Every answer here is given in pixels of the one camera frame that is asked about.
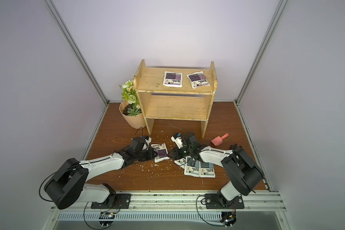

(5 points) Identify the middle teal coffee bag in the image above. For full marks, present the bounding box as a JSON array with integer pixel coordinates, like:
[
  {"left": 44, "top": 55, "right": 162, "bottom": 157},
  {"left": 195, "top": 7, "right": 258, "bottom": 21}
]
[{"left": 184, "top": 157, "right": 200, "bottom": 177}]

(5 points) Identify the wooden two-tier shelf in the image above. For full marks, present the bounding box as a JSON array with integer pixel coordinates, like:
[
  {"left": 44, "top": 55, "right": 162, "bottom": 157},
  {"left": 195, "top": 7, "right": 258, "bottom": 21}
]
[{"left": 133, "top": 60, "right": 218, "bottom": 137}]

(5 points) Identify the pink plastic scoop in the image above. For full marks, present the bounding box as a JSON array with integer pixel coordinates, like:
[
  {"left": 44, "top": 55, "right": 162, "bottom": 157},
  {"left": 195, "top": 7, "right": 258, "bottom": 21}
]
[{"left": 211, "top": 133, "right": 229, "bottom": 146}]

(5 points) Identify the right connector board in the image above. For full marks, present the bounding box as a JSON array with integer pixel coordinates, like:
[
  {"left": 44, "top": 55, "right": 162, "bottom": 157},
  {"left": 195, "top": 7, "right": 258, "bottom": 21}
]
[{"left": 220, "top": 212, "right": 237, "bottom": 228}]

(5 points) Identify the right teal coffee bag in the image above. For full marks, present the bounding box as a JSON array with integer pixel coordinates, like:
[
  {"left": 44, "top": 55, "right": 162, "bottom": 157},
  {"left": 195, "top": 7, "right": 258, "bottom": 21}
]
[{"left": 199, "top": 162, "right": 216, "bottom": 178}]

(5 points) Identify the left connector board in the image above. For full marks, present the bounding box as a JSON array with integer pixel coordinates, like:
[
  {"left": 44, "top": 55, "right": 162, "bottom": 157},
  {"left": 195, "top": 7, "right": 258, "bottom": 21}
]
[{"left": 98, "top": 212, "right": 116, "bottom": 229}]

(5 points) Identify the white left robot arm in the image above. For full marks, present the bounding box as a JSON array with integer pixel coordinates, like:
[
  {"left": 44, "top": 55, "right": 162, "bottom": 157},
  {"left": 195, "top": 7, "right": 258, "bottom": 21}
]
[{"left": 41, "top": 136, "right": 157, "bottom": 209}]

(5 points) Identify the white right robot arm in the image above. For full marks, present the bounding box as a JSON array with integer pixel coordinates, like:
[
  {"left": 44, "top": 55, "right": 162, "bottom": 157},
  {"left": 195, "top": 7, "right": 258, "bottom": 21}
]
[{"left": 168, "top": 132, "right": 264, "bottom": 207}]

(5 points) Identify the purple coffee bag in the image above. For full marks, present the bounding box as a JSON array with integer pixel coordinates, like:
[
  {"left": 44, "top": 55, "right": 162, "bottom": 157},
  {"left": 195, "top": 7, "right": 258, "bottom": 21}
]
[
  {"left": 187, "top": 71, "right": 210, "bottom": 89},
  {"left": 151, "top": 143, "right": 170, "bottom": 163},
  {"left": 163, "top": 71, "right": 183, "bottom": 88}
]

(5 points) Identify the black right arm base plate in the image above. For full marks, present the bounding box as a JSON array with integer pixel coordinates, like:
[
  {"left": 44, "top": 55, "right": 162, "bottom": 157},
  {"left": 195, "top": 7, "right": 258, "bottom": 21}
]
[{"left": 201, "top": 193, "right": 244, "bottom": 209}]

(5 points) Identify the black glove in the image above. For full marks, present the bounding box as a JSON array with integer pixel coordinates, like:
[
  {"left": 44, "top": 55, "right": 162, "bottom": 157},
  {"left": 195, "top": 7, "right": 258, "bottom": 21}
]
[{"left": 230, "top": 144, "right": 243, "bottom": 152}]

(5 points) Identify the aluminium front rail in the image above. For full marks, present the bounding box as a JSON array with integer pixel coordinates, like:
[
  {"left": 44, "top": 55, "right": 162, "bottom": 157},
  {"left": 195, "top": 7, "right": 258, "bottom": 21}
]
[{"left": 50, "top": 190, "right": 287, "bottom": 213}]

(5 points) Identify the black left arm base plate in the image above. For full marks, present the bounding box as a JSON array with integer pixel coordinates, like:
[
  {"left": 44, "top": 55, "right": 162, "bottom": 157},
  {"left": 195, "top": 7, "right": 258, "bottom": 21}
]
[{"left": 91, "top": 193, "right": 131, "bottom": 209}]

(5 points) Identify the connector board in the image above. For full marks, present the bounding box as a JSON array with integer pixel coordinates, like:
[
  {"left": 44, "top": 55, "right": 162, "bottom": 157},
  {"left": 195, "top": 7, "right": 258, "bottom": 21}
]
[
  {"left": 220, "top": 212, "right": 237, "bottom": 228},
  {"left": 98, "top": 212, "right": 116, "bottom": 229}
]

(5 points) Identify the tilted teal coffee bag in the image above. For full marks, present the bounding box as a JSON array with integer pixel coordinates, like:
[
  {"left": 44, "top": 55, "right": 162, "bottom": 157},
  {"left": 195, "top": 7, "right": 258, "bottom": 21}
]
[{"left": 174, "top": 157, "right": 187, "bottom": 169}]

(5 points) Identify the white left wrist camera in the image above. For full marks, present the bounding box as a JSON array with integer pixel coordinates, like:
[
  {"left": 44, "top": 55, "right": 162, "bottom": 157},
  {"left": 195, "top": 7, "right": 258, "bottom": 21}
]
[{"left": 141, "top": 136, "right": 152, "bottom": 150}]

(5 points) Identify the green artificial flower plant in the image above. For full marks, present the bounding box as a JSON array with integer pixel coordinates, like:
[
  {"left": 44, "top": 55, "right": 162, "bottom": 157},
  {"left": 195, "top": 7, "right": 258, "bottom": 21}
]
[{"left": 120, "top": 80, "right": 142, "bottom": 117}]

